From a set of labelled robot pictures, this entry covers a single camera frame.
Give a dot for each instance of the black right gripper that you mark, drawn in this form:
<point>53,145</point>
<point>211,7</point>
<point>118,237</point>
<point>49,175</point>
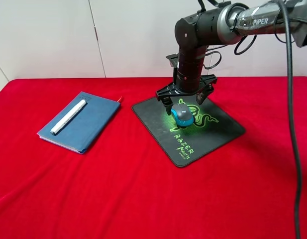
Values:
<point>201,87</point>

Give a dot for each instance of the white pen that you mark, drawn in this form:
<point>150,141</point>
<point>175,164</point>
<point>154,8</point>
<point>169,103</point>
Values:
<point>67,117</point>

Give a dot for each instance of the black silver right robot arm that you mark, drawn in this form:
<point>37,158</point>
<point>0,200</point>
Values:
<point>227,24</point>

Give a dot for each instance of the black green Razer mouse pad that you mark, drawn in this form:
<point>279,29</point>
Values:
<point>212,129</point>

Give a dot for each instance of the grey blue computer mouse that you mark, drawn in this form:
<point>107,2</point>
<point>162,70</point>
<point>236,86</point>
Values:
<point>182,115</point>

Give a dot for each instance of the blue hardcover notebook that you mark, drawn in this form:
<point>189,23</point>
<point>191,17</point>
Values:
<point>80,132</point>

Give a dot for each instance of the red velvet tablecloth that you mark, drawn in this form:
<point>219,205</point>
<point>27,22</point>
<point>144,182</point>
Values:
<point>125,186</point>

